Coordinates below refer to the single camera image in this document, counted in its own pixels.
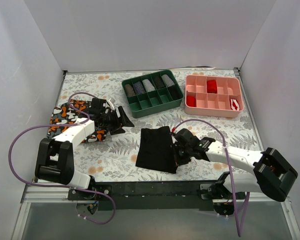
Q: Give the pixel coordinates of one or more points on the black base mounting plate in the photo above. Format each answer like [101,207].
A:
[151,195]

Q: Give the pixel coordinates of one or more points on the grey white striped rolled underwear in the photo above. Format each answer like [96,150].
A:
[167,80]

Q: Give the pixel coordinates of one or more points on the pink divided organizer box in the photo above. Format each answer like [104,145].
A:
[213,104]

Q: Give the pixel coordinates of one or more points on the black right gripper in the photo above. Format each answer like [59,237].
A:
[178,152]

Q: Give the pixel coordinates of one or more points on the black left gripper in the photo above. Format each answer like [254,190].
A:
[117,120]

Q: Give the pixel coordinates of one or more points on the black underwear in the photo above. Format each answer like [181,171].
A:
[155,151]
[173,90]

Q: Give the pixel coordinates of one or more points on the green divided organizer box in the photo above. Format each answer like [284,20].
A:
[153,102]

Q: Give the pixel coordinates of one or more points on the brown rolled underwear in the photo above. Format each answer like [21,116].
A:
[129,90]

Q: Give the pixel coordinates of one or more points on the black rolled underwear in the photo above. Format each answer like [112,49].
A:
[173,90]

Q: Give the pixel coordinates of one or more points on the blue striped rolled underwear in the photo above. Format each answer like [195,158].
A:
[139,88]

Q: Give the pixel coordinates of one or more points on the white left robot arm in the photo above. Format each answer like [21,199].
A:
[55,160]

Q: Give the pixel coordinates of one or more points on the red rolled underwear lower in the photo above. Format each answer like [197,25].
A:
[191,101]

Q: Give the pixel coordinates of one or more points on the red rolled underwear upper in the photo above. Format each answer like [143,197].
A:
[212,86]

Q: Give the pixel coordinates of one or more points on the orange camouflage underwear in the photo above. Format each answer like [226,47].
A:
[64,114]

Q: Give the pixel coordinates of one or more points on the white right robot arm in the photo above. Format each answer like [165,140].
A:
[266,172]

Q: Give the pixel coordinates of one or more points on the red white rolled underwear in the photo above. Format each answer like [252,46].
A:
[234,104]

